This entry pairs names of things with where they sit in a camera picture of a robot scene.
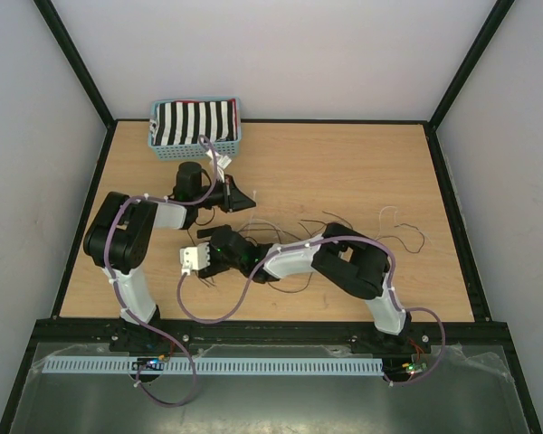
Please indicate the black aluminium frame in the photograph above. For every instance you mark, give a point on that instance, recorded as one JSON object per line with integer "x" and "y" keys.
{"x": 83, "y": 316}

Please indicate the black white striped cloth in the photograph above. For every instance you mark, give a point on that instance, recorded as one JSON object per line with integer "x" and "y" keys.
{"x": 182, "y": 122}

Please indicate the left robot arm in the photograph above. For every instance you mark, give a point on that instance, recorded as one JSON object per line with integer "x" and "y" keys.
{"x": 118, "y": 237}

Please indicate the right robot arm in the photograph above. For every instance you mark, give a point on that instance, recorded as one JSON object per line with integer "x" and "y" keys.
{"x": 363, "y": 268}

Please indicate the light blue plastic basket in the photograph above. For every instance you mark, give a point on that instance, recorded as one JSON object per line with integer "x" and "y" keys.
{"x": 185, "y": 152}

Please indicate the light blue slotted cable duct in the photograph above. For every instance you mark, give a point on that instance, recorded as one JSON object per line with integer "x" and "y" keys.
{"x": 215, "y": 366}

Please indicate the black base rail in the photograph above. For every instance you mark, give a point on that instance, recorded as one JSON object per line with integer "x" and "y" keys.
{"x": 360, "y": 337}

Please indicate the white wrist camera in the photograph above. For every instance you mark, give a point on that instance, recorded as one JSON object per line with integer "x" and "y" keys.
{"x": 220, "y": 162}
{"x": 194, "y": 258}

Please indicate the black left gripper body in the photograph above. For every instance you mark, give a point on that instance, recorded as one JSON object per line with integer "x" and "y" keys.
{"x": 218, "y": 196}

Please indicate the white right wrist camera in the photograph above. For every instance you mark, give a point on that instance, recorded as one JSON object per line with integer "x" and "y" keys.
{"x": 194, "y": 258}

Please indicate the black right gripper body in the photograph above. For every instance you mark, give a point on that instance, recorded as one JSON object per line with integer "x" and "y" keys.
{"x": 220, "y": 264}

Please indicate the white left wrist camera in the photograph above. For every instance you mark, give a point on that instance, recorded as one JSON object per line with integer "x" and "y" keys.
{"x": 220, "y": 162}

